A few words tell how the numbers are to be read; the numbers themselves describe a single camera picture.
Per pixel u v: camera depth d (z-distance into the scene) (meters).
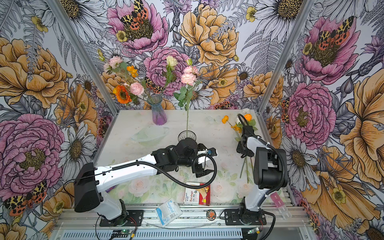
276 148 0.51
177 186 0.85
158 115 1.08
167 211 0.76
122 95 0.78
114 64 0.86
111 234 0.71
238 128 1.09
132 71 0.87
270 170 0.49
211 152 0.59
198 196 0.78
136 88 0.83
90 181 0.47
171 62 0.89
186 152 0.56
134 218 0.73
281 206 0.77
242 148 0.82
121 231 0.71
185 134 0.83
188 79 0.69
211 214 0.76
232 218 0.74
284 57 0.90
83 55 0.88
